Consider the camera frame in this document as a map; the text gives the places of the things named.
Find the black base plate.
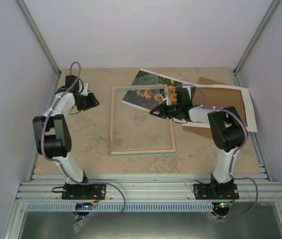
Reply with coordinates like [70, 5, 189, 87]
[192, 183, 240, 200]
[62, 184, 106, 200]

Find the right controller circuit board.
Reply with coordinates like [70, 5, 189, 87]
[216, 202, 232, 208]

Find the aluminium rail platform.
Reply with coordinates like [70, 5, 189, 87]
[16, 173, 282, 202]

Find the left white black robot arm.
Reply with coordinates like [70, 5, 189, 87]
[32, 74, 99, 199]

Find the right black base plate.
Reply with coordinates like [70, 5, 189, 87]
[192, 183, 240, 200]

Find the crumpled clear plastic bag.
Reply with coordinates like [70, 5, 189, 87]
[74, 217, 87, 235]

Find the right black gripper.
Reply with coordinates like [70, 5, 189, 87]
[150, 103, 183, 119]

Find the controller circuit board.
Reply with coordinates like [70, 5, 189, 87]
[75, 201, 97, 211]
[216, 202, 232, 208]

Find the grey slotted cable duct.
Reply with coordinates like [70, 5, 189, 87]
[26, 202, 213, 212]

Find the left controller circuit board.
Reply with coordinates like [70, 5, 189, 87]
[75, 201, 97, 211]

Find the left aluminium corner post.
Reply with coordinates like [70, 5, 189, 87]
[15, 0, 61, 77]

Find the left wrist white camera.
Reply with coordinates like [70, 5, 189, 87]
[79, 83, 90, 96]

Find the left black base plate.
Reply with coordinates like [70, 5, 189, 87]
[62, 184, 106, 200]

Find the wooden picture frame with glass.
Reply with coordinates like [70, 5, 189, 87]
[109, 85, 176, 156]

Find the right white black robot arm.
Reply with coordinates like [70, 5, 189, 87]
[149, 87, 248, 199]

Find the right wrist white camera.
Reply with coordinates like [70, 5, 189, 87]
[160, 93, 171, 105]

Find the wrist white camera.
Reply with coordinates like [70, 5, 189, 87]
[79, 83, 90, 96]
[160, 93, 171, 105]

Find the sunflower photo print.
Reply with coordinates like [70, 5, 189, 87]
[121, 69, 196, 113]

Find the aluminium corner post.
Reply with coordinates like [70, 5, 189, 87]
[233, 0, 282, 76]
[15, 0, 61, 77]

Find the brown cardboard backing board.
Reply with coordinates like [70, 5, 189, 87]
[182, 76, 247, 140]

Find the right aluminium corner post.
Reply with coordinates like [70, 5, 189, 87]
[233, 0, 282, 76]

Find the white paper mat border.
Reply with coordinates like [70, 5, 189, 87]
[168, 83, 259, 133]

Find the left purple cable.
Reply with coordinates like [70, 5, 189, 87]
[41, 61, 127, 220]

